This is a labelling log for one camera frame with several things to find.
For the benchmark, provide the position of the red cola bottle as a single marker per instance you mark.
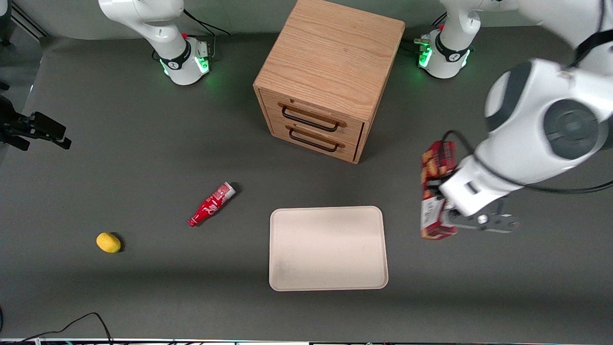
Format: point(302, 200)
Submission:
point(210, 206)

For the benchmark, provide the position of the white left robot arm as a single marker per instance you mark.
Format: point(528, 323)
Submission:
point(550, 115)

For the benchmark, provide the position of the wooden drawer cabinet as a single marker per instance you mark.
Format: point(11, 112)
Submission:
point(330, 52)

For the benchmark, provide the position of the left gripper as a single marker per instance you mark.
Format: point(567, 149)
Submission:
point(435, 184)

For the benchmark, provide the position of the grey table mat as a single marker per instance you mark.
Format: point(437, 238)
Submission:
point(143, 287)

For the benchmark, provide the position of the aluminium frame rail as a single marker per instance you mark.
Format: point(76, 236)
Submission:
point(28, 21)

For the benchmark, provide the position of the wooden drawer front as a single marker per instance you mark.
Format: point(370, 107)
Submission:
point(306, 143)
point(313, 112)

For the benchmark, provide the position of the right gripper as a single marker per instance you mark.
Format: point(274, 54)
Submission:
point(14, 125)

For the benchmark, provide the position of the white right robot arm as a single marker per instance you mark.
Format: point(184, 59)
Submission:
point(182, 67)

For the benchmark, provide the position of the red cookie box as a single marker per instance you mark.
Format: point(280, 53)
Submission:
point(433, 160)

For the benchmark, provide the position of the beige rectangular tray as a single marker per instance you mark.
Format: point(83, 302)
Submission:
point(328, 249)

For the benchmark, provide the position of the yellow lemon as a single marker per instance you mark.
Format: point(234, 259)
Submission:
point(108, 242)

